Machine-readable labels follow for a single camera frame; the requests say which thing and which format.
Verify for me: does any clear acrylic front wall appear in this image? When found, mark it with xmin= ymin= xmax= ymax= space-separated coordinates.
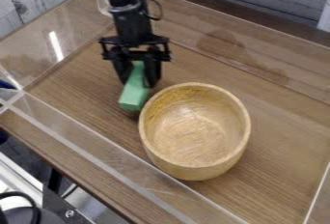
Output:
xmin=0 ymin=89 xmax=248 ymax=224

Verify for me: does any green rectangular block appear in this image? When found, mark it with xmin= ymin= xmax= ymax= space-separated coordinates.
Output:
xmin=119 ymin=62 xmax=150 ymax=111

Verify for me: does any brown wooden bowl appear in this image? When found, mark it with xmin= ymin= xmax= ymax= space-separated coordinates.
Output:
xmin=138 ymin=82 xmax=252 ymax=181

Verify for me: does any black table leg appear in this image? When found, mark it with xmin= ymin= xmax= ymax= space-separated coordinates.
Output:
xmin=49 ymin=169 xmax=63 ymax=194

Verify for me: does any blue object at left edge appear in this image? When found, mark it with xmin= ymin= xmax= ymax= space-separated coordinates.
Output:
xmin=0 ymin=79 xmax=17 ymax=90

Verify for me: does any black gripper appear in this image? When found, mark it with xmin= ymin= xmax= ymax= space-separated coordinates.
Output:
xmin=99 ymin=7 xmax=172 ymax=88

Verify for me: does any black metal base plate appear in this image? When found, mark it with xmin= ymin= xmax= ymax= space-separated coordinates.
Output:
xmin=41 ymin=187 xmax=95 ymax=224

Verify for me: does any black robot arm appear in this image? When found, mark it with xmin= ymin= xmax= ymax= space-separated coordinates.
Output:
xmin=99 ymin=0 xmax=172 ymax=88

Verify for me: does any clear acrylic corner bracket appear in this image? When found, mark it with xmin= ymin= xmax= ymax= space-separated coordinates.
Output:
xmin=97 ymin=0 xmax=113 ymax=17

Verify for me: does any black cable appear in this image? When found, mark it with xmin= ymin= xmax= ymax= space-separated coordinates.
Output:
xmin=0 ymin=191 xmax=43 ymax=224

